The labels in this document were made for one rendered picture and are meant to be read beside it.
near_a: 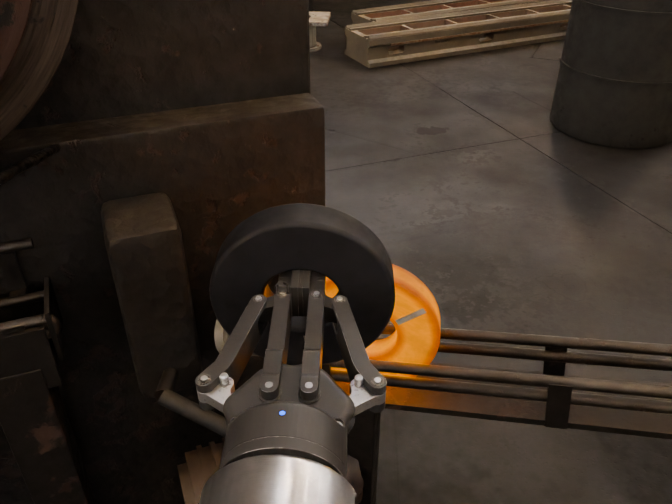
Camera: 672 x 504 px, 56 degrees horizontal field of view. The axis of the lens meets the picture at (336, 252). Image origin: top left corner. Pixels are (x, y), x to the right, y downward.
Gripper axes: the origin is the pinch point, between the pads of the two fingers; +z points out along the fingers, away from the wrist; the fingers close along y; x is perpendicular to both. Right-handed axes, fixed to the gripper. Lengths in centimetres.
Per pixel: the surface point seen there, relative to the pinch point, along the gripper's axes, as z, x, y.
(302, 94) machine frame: 36.7, 1.1, -2.3
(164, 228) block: 14.6, -5.3, -16.0
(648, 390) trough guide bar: 0.0, -13.4, 32.4
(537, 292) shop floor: 108, -89, 62
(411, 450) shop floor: 48, -87, 19
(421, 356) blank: 7.0, -16.3, 11.8
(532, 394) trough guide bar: 2.1, -16.5, 22.5
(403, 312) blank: 7.6, -10.6, 9.5
